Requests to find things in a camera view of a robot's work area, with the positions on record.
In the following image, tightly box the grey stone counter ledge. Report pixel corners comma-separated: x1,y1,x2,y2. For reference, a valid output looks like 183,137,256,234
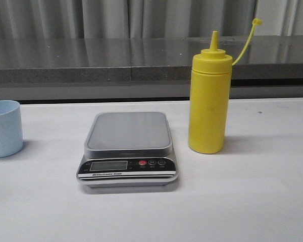
0,36,303,87

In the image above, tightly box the light blue plastic cup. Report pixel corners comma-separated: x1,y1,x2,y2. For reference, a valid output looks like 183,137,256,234
0,100,23,157

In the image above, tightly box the yellow squeeze bottle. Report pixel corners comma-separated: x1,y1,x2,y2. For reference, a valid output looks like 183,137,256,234
188,18,263,155

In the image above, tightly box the silver digital kitchen scale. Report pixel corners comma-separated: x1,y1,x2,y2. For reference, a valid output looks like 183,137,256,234
76,111,179,188

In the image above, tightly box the grey pleated curtain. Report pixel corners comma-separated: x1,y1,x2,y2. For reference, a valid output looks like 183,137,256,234
0,1,303,39

